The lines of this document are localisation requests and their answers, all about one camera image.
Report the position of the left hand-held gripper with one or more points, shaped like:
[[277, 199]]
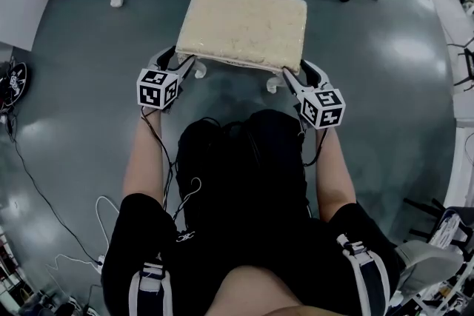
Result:
[[155, 89]]

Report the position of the person's black clothed body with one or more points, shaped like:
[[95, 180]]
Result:
[[244, 225]]

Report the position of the cream cushioned stool white legs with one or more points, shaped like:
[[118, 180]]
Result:
[[240, 22]]

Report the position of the white power strip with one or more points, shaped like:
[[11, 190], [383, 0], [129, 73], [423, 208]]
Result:
[[100, 261]]

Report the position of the black metal stand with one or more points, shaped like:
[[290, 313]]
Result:
[[467, 66]]

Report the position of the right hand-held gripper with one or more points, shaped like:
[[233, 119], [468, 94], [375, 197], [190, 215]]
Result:
[[323, 108]]

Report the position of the person's right forearm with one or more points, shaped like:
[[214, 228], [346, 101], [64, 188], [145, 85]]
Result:
[[335, 174]]

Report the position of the black framed chair with papers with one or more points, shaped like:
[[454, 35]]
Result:
[[444, 229]]

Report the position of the round black device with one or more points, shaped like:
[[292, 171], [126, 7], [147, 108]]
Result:
[[15, 79]]

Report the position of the person's left forearm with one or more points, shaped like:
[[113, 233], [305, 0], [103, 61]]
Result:
[[146, 159]]

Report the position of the grey padded chair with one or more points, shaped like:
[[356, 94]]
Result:
[[426, 262]]

